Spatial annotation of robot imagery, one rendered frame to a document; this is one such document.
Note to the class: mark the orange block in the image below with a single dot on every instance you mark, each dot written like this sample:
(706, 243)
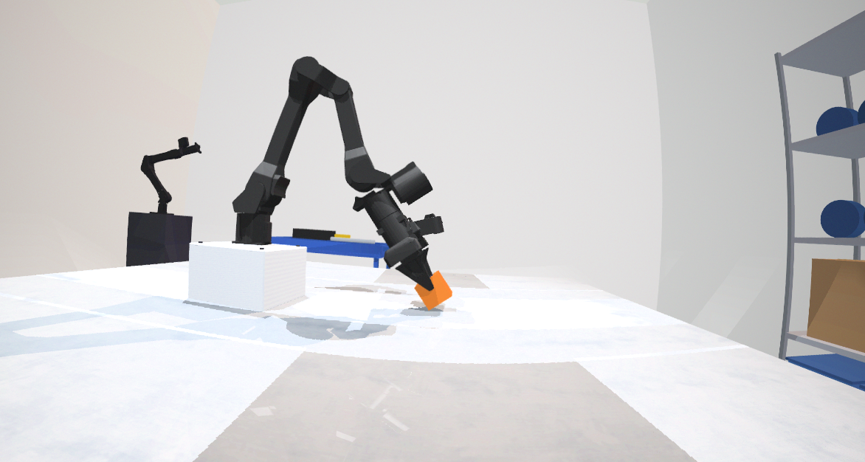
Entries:
(438, 295)

